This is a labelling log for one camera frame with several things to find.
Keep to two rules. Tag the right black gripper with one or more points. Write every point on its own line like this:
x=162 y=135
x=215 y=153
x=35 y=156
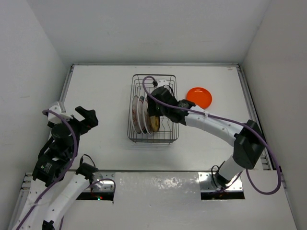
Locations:
x=151 y=108

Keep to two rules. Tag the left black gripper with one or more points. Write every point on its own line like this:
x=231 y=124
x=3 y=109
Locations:
x=90 y=120

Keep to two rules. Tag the orange plate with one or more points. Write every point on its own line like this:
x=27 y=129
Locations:
x=200 y=96

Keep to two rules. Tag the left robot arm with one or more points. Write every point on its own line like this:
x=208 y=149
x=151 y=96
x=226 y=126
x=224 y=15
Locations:
x=40 y=212

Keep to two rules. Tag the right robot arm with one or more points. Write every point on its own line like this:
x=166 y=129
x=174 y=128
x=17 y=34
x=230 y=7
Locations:
x=244 y=138

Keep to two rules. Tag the white plate dark rim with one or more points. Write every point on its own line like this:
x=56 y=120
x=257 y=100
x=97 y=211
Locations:
x=146 y=117

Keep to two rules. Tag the yellow brown plate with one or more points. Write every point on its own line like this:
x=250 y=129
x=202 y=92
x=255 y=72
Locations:
x=155 y=123

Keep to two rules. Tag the white plate green rim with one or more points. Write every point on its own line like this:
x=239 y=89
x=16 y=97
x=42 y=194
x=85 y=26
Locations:
x=139 y=114

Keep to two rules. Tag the white patterned plate leftmost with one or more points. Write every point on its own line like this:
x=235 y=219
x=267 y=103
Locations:
x=133 y=112

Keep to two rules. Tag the metal wire dish rack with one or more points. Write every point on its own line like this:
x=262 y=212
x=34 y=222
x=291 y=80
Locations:
x=169 y=131

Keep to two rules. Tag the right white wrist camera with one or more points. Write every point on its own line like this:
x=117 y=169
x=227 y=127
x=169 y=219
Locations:
x=160 y=83

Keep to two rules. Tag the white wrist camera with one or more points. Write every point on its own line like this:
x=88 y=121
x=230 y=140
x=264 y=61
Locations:
x=160 y=83
x=56 y=111

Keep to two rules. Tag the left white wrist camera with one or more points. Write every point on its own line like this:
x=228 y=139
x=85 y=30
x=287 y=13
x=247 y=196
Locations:
x=56 y=111

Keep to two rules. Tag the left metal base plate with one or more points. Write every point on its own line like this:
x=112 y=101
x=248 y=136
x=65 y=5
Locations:
x=103 y=182

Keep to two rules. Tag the metal base plate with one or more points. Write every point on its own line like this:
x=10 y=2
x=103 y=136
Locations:
x=103 y=182
x=207 y=185

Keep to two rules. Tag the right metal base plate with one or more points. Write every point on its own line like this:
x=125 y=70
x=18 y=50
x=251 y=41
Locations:
x=207 y=185

